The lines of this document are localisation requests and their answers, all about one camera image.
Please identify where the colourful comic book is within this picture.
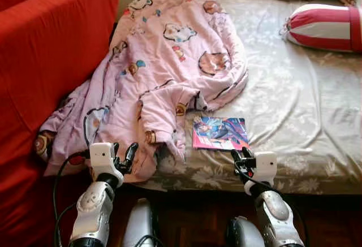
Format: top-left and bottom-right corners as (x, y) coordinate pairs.
(192, 116), (249, 151)

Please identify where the grey left robot leg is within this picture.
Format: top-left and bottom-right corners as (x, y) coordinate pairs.
(122, 198), (162, 247)

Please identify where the grey robot leg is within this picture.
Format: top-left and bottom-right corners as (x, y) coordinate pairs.
(122, 198), (162, 247)
(225, 216), (266, 247)

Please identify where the grey right robot leg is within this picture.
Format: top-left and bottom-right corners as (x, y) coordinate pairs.
(225, 216), (266, 247)

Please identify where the grey floral bed sheet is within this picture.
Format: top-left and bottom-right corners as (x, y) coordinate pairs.
(116, 0), (362, 196)

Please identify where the pink cartoon print blanket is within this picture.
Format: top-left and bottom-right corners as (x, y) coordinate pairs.
(34, 0), (249, 183)

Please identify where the red cushion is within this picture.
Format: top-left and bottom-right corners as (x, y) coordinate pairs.
(0, 0), (122, 247)

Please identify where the red white blue bolster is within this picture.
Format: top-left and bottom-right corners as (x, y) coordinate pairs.
(281, 3), (362, 53)

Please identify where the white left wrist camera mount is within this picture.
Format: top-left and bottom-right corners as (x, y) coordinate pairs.
(89, 142), (118, 175)

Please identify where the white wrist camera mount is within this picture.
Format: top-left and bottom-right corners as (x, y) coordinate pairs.
(244, 151), (279, 196)
(89, 142), (118, 175)

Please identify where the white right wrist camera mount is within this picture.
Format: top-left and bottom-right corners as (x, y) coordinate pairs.
(244, 151), (279, 196)

